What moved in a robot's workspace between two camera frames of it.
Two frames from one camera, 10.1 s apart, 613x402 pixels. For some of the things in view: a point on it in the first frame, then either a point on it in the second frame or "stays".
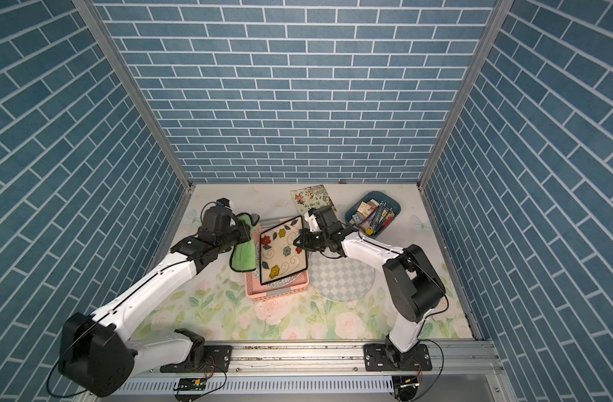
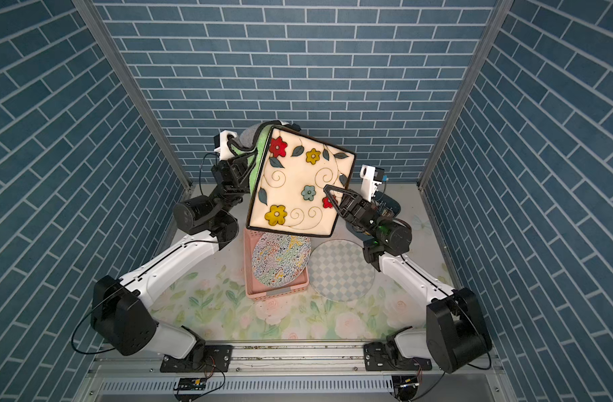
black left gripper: x=243 y=229 -> x=233 y=182
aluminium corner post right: x=501 y=10 stays
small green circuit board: x=193 y=383 stays
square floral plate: x=280 y=259 -> x=288 y=194
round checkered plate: x=340 y=280 stays
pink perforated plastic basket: x=296 y=287 stays
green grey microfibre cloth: x=244 y=255 -> x=254 y=136
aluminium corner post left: x=108 y=43 stays
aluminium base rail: x=312 y=373 stays
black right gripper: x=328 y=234 -> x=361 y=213
